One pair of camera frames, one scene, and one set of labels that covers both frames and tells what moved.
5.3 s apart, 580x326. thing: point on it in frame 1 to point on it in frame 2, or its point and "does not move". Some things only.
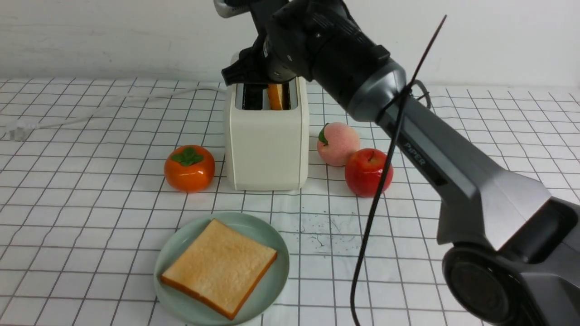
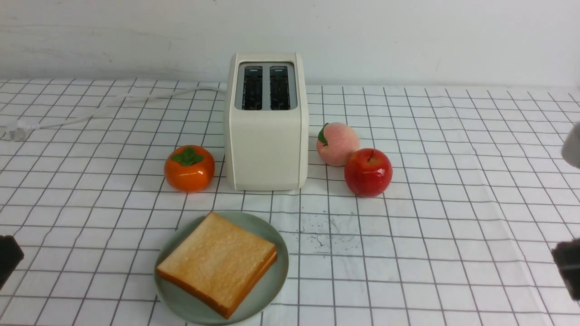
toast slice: (276, 98) to (216, 261)
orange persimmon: (189, 168) does not move
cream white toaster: (268, 149) does not move
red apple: (364, 170) does not move
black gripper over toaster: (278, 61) to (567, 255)
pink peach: (336, 141) does not move
